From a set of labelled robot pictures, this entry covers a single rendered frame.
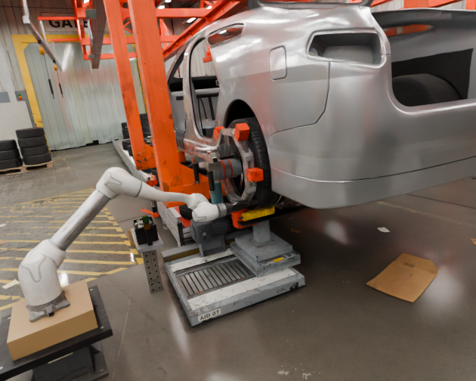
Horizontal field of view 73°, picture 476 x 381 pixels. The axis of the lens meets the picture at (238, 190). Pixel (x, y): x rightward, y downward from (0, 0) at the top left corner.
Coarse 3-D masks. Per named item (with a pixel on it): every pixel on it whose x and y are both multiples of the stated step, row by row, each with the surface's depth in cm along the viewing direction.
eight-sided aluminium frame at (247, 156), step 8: (232, 136) 213; (216, 144) 246; (240, 144) 207; (216, 152) 249; (240, 152) 206; (248, 152) 206; (248, 160) 203; (248, 168) 205; (224, 184) 249; (248, 184) 207; (232, 192) 247; (248, 192) 209; (232, 200) 239; (248, 200) 222
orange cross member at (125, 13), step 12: (120, 0) 390; (168, 0) 416; (180, 0) 421; (192, 0) 426; (204, 0) 432; (216, 0) 437; (228, 0) 443; (240, 0) 449; (264, 0) 461; (276, 0) 467; (288, 0) 474
